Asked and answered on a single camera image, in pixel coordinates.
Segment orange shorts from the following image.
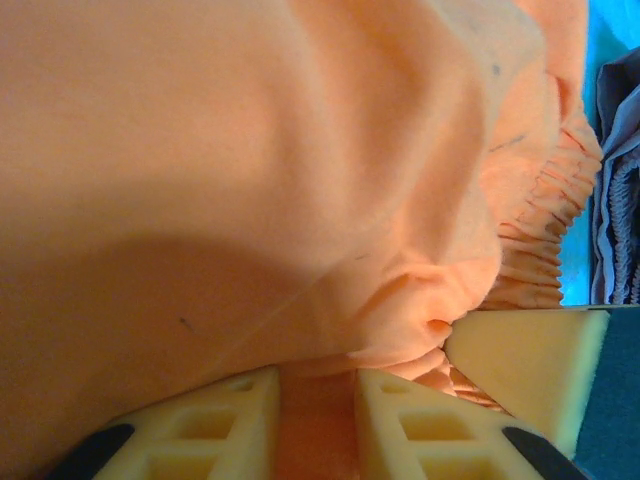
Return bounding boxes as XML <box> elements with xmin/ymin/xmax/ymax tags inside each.
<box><xmin>0</xmin><ymin>0</ymin><xmax>604</xmax><ymax>480</ymax></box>

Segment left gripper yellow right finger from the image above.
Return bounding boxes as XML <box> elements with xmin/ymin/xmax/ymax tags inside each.
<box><xmin>353</xmin><ymin>369</ymin><xmax>594</xmax><ymax>480</ymax></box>

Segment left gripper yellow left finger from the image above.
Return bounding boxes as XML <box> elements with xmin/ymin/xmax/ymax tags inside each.
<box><xmin>54</xmin><ymin>364</ymin><xmax>282</xmax><ymax>480</ymax></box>

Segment teal plastic basket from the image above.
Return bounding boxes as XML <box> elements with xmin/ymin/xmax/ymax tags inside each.
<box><xmin>558</xmin><ymin>0</ymin><xmax>640</xmax><ymax>480</ymax></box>

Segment pink shorts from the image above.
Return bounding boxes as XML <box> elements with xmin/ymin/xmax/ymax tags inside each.
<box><xmin>592</xmin><ymin>49</ymin><xmax>640</xmax><ymax>307</ymax></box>

